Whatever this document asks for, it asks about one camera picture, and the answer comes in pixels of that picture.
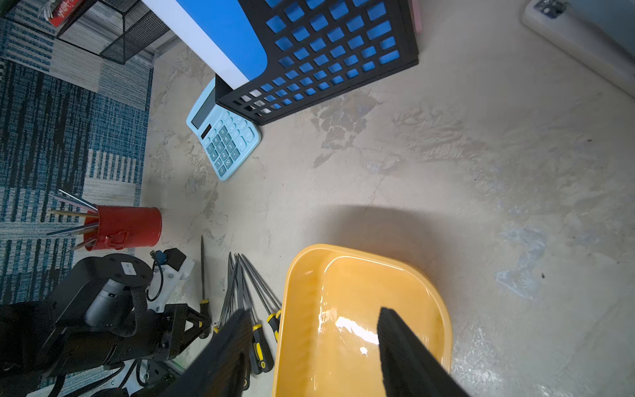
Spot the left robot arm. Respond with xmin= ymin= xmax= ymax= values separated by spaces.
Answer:
xmin=1 ymin=253 xmax=212 ymax=396

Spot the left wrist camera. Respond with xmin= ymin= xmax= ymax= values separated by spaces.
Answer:
xmin=146 ymin=248 xmax=195 ymax=314

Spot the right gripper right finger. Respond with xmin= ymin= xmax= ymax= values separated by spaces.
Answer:
xmin=377 ymin=308 xmax=467 ymax=396

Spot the black wire shelf rack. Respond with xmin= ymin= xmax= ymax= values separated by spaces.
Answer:
xmin=29 ymin=0 xmax=172 ymax=66

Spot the yellow plastic storage tray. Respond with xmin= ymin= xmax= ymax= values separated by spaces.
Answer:
xmin=272 ymin=244 xmax=453 ymax=396

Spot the blue folder front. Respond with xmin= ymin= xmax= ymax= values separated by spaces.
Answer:
xmin=145 ymin=0 xmax=268 ymax=89

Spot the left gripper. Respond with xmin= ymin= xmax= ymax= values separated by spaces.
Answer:
xmin=144 ymin=304 xmax=212 ymax=361

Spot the grey blue stapler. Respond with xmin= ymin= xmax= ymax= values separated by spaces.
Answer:
xmin=521 ymin=1 xmax=634 ymax=96

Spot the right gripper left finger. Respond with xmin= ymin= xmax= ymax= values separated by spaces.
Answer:
xmin=161 ymin=309 xmax=251 ymax=397

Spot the light blue calculator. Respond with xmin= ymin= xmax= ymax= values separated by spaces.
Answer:
xmin=186 ymin=78 xmax=261 ymax=181

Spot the red pen cup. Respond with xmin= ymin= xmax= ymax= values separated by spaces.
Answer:
xmin=84 ymin=205 xmax=162 ymax=251

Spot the black mesh file holder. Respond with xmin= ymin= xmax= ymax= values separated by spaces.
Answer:
xmin=216 ymin=1 xmax=418 ymax=126

